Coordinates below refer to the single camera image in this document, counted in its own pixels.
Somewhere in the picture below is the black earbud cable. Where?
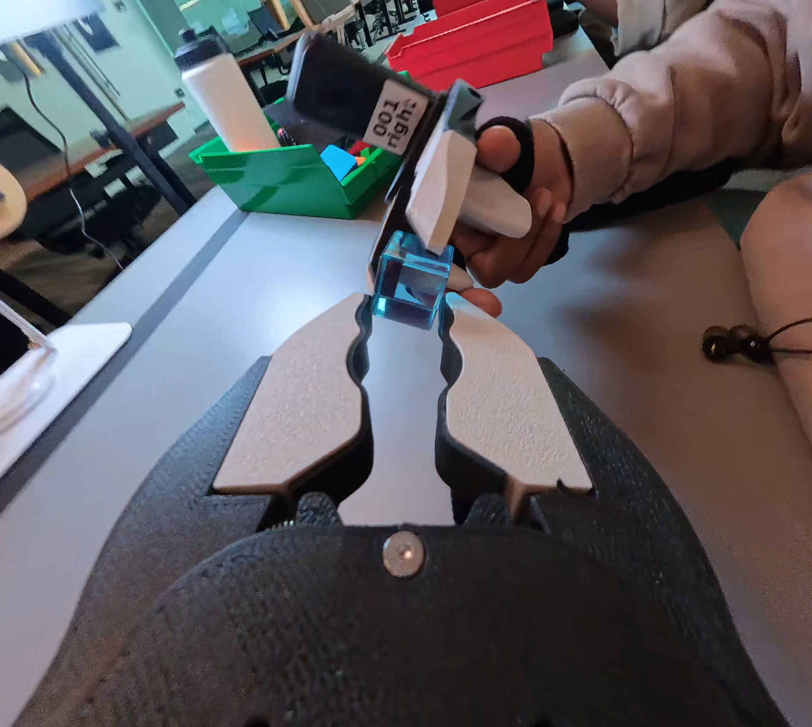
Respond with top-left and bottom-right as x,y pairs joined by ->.
702,318 -> 812,365

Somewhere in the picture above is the green plastic bin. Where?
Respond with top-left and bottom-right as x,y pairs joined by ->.
189,71 -> 408,219

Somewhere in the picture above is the white bottle black lid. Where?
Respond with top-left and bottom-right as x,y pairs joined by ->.
174,28 -> 280,151

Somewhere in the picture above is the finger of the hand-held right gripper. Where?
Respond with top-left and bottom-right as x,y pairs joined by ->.
367,158 -> 417,292
405,128 -> 478,254

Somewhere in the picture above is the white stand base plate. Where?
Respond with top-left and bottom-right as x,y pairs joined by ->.
0,321 -> 133,477

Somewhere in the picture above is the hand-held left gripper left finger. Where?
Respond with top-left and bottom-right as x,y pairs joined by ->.
212,294 -> 374,506

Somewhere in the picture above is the clear blue cube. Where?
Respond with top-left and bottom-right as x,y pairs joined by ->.
373,230 -> 455,331

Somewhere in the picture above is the person's right hand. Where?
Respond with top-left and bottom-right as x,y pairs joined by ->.
447,118 -> 576,320

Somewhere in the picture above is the blue black foam block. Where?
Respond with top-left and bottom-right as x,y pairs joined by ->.
320,145 -> 360,181

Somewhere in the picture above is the person's right forearm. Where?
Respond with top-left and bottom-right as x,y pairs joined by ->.
529,0 -> 812,221

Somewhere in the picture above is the wooden office desk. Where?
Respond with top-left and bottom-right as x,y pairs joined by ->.
0,102 -> 188,202

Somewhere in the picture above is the black flat pad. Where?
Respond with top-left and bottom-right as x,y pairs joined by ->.
263,99 -> 321,148

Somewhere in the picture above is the black light stand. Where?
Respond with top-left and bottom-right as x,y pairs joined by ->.
38,30 -> 198,214

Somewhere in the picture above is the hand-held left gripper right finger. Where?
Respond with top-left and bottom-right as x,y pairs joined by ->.
436,296 -> 595,517

